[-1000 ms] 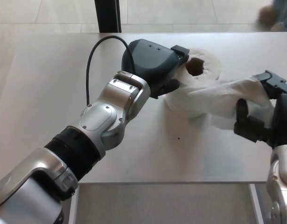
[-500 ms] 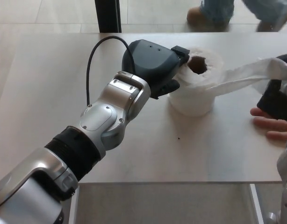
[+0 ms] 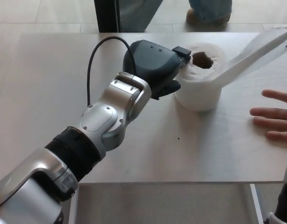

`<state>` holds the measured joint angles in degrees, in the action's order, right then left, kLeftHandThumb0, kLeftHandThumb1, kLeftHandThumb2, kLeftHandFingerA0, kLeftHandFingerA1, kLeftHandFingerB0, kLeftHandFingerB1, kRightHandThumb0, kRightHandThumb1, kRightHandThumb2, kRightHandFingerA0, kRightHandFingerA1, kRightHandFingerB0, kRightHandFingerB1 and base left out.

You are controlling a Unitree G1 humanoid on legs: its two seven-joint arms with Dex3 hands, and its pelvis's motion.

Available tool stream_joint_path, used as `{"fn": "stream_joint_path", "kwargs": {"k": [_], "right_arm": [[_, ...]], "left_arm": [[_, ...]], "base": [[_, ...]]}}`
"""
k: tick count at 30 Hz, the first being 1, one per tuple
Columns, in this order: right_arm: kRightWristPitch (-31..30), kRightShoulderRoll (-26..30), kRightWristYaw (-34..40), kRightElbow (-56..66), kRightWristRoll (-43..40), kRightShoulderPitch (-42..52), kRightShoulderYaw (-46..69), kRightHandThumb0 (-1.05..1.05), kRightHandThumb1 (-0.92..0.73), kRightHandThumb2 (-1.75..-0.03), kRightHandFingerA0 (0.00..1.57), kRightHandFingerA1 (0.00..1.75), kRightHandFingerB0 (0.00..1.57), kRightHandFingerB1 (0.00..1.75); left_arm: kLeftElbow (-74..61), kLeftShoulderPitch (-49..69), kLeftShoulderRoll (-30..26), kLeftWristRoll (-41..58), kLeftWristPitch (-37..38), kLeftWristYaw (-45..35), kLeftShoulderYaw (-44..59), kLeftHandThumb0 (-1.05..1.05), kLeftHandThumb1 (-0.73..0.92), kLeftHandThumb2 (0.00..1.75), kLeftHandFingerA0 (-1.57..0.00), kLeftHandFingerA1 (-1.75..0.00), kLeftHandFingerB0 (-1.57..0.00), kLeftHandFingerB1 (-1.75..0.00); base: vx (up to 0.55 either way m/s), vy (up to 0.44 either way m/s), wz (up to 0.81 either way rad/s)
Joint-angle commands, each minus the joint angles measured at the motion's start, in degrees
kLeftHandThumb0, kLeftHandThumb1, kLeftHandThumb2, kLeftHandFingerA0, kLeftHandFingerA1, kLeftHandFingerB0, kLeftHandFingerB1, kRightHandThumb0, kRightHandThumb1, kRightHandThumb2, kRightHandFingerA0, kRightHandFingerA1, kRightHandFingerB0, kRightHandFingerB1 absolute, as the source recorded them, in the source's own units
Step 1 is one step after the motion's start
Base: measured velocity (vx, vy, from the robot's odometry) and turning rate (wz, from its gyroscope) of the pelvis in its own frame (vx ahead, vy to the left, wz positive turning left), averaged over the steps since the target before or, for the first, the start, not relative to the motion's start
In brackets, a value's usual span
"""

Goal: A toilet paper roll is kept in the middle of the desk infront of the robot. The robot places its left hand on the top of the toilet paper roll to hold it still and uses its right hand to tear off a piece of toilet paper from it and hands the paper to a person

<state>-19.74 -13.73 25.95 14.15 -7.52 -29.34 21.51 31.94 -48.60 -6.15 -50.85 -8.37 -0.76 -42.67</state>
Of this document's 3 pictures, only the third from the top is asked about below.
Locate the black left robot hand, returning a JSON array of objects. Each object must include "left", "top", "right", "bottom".
[{"left": 122, "top": 40, "right": 193, "bottom": 101}]

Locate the person's bare hand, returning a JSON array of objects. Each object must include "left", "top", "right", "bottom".
[{"left": 250, "top": 90, "right": 287, "bottom": 143}]

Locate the white toilet paper roll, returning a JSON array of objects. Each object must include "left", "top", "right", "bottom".
[{"left": 173, "top": 25, "right": 287, "bottom": 112}]

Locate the tan shoe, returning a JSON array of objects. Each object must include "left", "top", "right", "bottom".
[{"left": 186, "top": 8, "right": 231, "bottom": 24}]

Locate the blue jeans leg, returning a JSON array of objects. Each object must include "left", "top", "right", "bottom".
[{"left": 189, "top": 0, "right": 233, "bottom": 23}]

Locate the black door frame post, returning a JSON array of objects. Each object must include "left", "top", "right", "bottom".
[{"left": 93, "top": 0, "right": 121, "bottom": 33}]

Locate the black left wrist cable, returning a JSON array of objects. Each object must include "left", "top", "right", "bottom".
[{"left": 86, "top": 37, "right": 137, "bottom": 108}]

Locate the white table frame bar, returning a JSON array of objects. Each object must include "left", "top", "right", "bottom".
[
  {"left": 250, "top": 184, "right": 265, "bottom": 224},
  {"left": 70, "top": 184, "right": 80, "bottom": 224}
]

